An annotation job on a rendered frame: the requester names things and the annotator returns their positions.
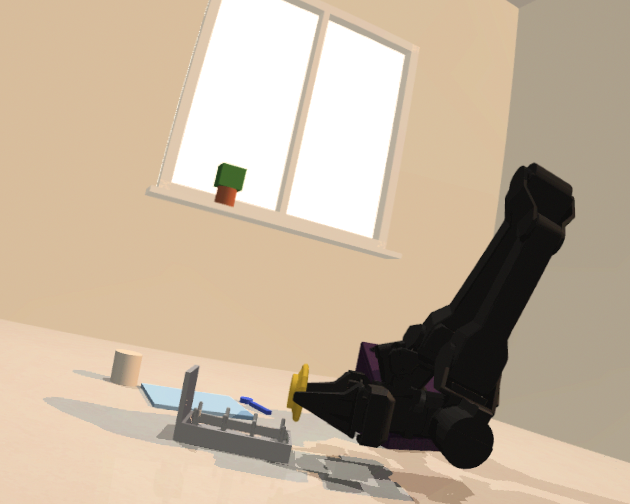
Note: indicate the grey dish rack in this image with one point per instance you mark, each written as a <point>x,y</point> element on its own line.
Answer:
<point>221,433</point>

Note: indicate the yellow round plate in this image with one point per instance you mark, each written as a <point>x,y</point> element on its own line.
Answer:
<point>298,384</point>

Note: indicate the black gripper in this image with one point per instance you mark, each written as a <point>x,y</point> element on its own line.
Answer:
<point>352,403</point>

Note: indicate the beige cylinder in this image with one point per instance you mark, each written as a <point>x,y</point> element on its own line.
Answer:
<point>126,367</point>

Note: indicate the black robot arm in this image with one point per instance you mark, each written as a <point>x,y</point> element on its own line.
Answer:
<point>464,344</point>

